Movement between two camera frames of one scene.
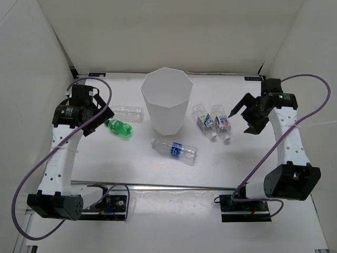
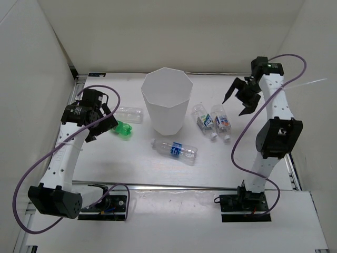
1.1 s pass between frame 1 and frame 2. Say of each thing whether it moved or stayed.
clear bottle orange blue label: stayed
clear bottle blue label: stayed
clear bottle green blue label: stayed
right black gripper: moved
